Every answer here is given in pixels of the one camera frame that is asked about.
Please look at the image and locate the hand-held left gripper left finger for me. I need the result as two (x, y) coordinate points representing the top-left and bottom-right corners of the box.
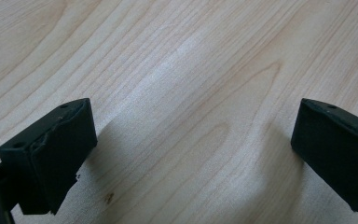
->
(0, 97), (99, 216)

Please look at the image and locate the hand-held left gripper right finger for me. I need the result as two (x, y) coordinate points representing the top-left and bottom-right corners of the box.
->
(290, 98), (358, 216)

